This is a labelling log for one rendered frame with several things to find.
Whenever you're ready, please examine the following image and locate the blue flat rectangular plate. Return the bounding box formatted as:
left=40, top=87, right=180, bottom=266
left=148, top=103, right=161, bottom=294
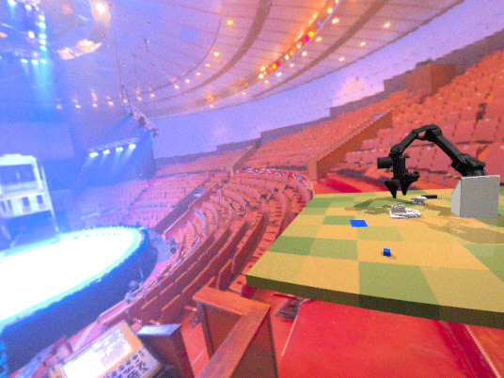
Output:
left=351, top=220, right=368, bottom=228

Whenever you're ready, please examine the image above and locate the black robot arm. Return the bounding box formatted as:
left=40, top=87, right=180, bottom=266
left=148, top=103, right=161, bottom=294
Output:
left=377, top=124, right=488, bottom=182

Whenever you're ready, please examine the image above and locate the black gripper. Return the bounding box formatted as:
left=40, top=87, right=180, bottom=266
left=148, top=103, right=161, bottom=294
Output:
left=385, top=167, right=411, bottom=198

